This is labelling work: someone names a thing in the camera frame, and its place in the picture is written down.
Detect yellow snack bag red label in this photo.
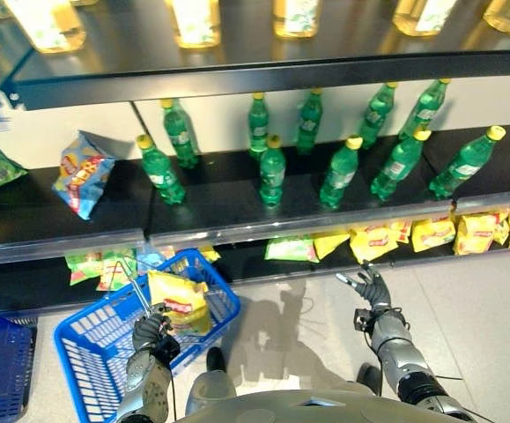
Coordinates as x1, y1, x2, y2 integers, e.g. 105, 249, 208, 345
452, 211, 505, 256
147, 269, 214, 338
348, 223, 402, 265
410, 215, 458, 254
493, 218, 510, 247
390, 218, 415, 245
198, 245, 222, 263
311, 230, 352, 262

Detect robot right leg dark foot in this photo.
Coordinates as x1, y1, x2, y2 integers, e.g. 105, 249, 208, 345
356, 362, 384, 397

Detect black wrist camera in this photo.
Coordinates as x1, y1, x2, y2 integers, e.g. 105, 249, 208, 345
352, 308, 373, 332
152, 335, 181, 370

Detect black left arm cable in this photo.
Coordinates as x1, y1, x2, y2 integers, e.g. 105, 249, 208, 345
165, 365, 177, 423

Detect robot torso silver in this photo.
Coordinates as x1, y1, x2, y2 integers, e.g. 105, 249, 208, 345
182, 387, 418, 423

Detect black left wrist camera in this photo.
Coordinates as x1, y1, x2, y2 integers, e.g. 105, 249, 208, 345
152, 335, 181, 370

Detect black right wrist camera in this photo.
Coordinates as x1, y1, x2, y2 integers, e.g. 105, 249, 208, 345
352, 308, 373, 332

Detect green soda bottle yellow cap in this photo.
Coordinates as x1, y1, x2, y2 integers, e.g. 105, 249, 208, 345
370, 128, 432, 203
295, 87, 325, 156
136, 134, 187, 206
358, 81, 399, 151
258, 134, 288, 206
397, 78, 453, 140
318, 136, 365, 210
427, 125, 508, 201

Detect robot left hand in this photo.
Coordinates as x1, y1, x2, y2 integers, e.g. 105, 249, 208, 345
131, 302, 174, 353

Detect yellow green snack bag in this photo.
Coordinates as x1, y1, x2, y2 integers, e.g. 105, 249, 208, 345
96, 248, 139, 293

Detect robot leg dark foot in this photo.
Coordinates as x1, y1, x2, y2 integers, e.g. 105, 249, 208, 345
185, 346, 239, 416
356, 362, 384, 397

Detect blue chips bag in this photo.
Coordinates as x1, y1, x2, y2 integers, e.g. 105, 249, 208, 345
51, 130, 117, 221

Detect robot left leg dark foot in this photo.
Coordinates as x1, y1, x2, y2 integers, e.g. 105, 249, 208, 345
185, 346, 239, 416

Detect bright blue plastic shopping basket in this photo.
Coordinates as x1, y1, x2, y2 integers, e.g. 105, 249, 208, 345
53, 249, 241, 423

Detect dark shelf board yellow bottles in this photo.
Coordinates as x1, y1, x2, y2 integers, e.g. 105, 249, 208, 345
0, 0, 510, 112

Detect dark shelf board green bottles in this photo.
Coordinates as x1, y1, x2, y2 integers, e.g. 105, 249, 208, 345
0, 122, 510, 268

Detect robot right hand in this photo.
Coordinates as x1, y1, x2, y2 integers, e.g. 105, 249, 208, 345
336, 260, 392, 312

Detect dark shelf board snack bags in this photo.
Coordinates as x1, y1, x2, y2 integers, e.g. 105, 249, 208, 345
0, 240, 510, 315

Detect small blue snack bag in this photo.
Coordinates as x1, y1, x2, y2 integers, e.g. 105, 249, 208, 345
137, 245, 168, 266

